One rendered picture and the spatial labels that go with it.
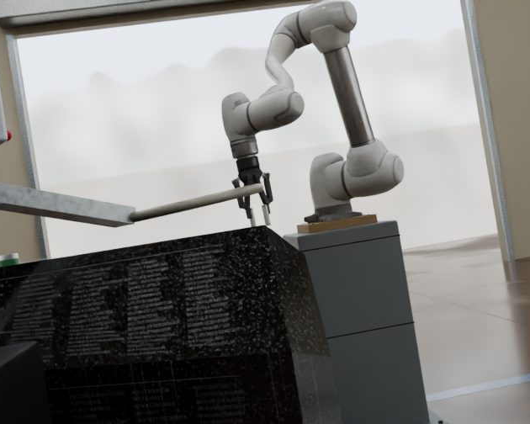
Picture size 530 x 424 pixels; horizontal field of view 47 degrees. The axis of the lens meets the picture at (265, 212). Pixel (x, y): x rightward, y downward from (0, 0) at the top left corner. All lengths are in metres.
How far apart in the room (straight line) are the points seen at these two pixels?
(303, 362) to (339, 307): 1.13
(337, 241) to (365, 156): 0.34
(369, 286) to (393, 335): 0.21
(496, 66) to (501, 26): 0.45
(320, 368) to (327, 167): 1.31
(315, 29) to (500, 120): 5.15
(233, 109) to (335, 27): 0.55
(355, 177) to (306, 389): 1.29
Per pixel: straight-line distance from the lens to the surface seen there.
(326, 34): 2.33
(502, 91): 7.40
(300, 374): 1.26
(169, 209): 1.71
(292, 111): 1.90
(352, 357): 2.42
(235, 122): 1.99
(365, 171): 2.39
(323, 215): 2.49
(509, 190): 7.28
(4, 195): 1.66
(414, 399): 2.53
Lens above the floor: 0.89
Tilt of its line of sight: 1 degrees up
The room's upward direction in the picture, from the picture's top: 9 degrees counter-clockwise
